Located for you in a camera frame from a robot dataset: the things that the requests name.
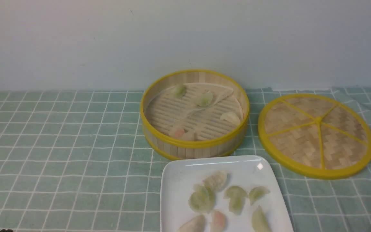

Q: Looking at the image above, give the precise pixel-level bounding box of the white dumpling plate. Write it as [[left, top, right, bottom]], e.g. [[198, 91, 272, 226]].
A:
[[202, 171, 228, 191], [177, 215, 206, 232]]

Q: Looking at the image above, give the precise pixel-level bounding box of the pink dumpling steamer front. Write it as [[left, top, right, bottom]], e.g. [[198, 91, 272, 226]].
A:
[[169, 127, 196, 141]]

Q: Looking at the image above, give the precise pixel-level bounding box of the white dumpling steamer right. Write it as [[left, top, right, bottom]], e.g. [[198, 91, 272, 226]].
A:
[[220, 111, 241, 125]]

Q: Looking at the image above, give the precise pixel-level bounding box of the woven bamboo steamer lid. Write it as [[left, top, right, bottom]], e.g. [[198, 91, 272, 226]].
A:
[[258, 93, 371, 179]]

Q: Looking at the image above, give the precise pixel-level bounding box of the white rectangular plate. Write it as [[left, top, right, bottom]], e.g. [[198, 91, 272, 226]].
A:
[[160, 155, 294, 232]]

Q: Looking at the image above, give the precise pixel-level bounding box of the green dumpling plate bottom right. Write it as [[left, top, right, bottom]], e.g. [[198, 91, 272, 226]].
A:
[[252, 206, 272, 232]]

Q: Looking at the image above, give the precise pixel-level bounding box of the green checked tablecloth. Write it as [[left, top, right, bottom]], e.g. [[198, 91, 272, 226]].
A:
[[0, 88, 371, 232]]

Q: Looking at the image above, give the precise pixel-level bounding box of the white dumpling plate bottom left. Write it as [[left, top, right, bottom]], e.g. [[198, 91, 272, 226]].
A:
[[177, 215, 206, 232]]

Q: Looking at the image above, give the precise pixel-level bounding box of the white steamer liner cloth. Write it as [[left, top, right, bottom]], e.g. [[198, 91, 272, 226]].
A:
[[145, 83, 243, 131]]

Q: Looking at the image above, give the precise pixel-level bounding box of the green dumpling in steamer back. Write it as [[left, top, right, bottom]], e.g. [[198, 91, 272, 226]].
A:
[[171, 84, 187, 98]]

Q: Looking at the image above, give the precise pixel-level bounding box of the bamboo steamer basket yellow rim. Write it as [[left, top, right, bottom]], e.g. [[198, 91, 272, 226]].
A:
[[140, 69, 250, 160]]

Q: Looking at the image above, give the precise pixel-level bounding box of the large green dumpling plate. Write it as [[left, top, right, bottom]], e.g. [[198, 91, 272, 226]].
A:
[[188, 184, 215, 214]]

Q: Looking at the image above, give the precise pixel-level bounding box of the green dumpling plate centre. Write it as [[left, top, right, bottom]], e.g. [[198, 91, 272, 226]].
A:
[[224, 186, 248, 215]]

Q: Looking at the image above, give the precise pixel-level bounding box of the green dumpling steamer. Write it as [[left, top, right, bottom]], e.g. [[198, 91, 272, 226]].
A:
[[195, 91, 214, 107]]

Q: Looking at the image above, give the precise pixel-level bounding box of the pink dumpling plate bottom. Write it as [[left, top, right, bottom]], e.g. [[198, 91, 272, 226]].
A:
[[210, 210, 227, 232]]

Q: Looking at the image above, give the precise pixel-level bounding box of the white dumpling plate top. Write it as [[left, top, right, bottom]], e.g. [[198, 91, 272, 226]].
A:
[[202, 171, 228, 191]]

